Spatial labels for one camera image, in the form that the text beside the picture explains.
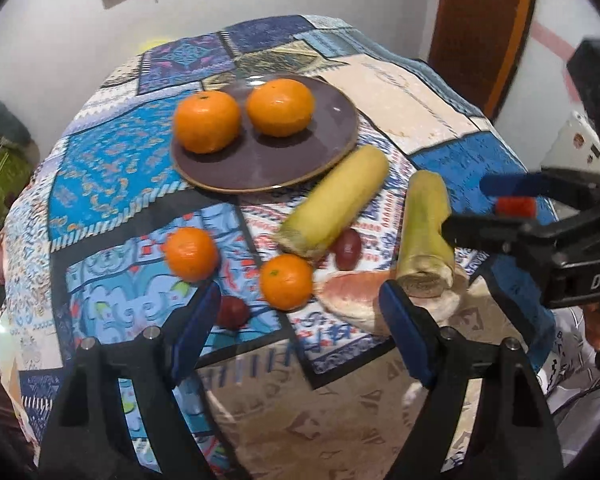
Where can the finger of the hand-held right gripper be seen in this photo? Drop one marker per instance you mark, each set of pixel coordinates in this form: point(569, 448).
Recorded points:
point(512, 184)
point(480, 232)

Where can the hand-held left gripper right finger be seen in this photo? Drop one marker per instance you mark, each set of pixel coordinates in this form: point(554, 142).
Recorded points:
point(405, 332)

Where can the large orange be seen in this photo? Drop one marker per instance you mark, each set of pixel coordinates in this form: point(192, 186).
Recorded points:
point(207, 122)
point(280, 107)

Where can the brown wooden door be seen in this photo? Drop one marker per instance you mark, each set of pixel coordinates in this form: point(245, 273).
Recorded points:
point(480, 35)

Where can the green cardboard box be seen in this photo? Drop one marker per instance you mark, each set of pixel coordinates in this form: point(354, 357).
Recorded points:
point(7, 185)

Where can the blue patchwork tablecloth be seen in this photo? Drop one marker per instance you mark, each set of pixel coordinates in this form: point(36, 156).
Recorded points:
point(120, 160)

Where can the dark red jujube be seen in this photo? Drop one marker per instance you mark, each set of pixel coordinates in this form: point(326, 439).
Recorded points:
point(348, 249)
point(232, 312)

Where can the dark grey plush cushion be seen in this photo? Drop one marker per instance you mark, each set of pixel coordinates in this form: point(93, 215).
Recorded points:
point(2, 122)

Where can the white box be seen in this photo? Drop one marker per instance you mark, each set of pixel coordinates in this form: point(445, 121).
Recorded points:
point(577, 140)

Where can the small mandarin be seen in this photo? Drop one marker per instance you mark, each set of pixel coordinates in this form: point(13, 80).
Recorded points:
point(286, 282)
point(191, 254)

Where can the white patterned clothing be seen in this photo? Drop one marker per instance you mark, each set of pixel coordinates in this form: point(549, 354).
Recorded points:
point(570, 342)

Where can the person's right hand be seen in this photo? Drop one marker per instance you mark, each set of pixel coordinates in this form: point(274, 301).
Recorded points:
point(597, 327)

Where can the brown round plate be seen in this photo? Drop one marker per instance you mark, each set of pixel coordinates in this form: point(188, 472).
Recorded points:
point(280, 157)

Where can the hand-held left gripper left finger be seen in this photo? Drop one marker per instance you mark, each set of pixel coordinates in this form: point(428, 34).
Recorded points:
point(195, 332)

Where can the yellow object behind table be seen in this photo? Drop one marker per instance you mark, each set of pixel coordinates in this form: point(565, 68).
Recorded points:
point(154, 44)

